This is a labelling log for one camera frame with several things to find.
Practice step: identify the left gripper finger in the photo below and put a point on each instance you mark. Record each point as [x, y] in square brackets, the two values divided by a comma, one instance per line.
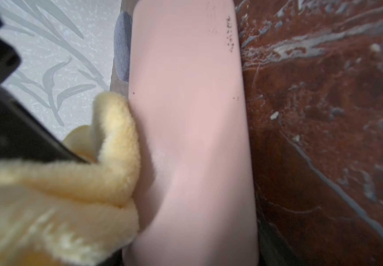
[273, 248]

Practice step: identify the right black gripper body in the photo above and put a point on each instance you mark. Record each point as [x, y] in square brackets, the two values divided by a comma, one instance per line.
[21, 135]

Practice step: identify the yellow microfiber cloth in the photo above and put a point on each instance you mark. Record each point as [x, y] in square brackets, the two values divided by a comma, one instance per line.
[67, 213]

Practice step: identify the pink eyeglass case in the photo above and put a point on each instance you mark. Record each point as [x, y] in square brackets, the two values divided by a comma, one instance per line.
[195, 194]

